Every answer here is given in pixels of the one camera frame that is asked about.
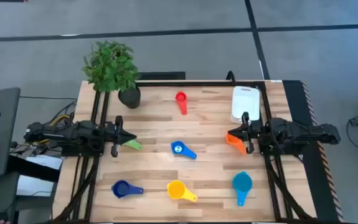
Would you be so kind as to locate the blue measuring cup white label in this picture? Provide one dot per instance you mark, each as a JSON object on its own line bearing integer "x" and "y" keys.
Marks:
{"x": 187, "y": 152}

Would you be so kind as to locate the orange measuring cup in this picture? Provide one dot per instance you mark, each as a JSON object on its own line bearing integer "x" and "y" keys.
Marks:
{"x": 236, "y": 144}

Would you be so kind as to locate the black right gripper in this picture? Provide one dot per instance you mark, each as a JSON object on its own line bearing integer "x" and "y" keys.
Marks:
{"x": 247, "y": 133}

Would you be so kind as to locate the black computer mouse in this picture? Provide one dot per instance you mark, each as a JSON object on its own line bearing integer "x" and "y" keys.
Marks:
{"x": 0, "y": 217}

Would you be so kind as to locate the dark blue measuring cup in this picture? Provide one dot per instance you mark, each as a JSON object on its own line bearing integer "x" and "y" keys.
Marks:
{"x": 121, "y": 189}

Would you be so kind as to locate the green measuring cup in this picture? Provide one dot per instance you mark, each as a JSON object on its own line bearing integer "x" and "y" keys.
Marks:
{"x": 135, "y": 144}

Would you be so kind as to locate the yellow measuring cup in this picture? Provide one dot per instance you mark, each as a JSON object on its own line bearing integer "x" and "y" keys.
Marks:
{"x": 176, "y": 189}

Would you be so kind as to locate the black mat with hazard stripes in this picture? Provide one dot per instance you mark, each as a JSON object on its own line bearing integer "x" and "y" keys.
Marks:
{"x": 295, "y": 99}

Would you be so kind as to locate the teal measuring cup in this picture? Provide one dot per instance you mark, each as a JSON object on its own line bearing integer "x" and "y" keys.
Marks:
{"x": 242, "y": 183}

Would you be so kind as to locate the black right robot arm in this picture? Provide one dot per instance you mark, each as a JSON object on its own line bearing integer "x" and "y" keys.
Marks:
{"x": 300, "y": 132}

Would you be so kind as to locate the red measuring cup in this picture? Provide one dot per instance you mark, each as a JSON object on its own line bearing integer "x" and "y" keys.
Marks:
{"x": 181, "y": 104}

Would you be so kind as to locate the black plant pot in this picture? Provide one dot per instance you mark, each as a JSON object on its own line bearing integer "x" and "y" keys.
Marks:
{"x": 129, "y": 98}

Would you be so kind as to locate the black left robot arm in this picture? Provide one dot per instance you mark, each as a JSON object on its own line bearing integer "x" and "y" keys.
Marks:
{"x": 73, "y": 133}

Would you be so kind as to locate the green leafy artificial plant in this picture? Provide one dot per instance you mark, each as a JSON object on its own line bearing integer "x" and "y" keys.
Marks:
{"x": 111, "y": 67}

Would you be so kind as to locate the black aluminium table frame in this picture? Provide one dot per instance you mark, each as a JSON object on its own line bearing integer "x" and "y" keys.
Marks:
{"x": 197, "y": 83}

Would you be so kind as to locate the white paper sheets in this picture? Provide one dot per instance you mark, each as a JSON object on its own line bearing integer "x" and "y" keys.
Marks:
{"x": 46, "y": 161}

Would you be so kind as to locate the white plastic basket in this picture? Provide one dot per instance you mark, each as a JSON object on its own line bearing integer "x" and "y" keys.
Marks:
{"x": 245, "y": 104}

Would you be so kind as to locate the black perforated panel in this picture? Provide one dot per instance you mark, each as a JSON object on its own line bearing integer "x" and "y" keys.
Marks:
{"x": 163, "y": 75}

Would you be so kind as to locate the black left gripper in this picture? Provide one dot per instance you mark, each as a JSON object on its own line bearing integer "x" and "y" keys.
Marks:
{"x": 116, "y": 137}

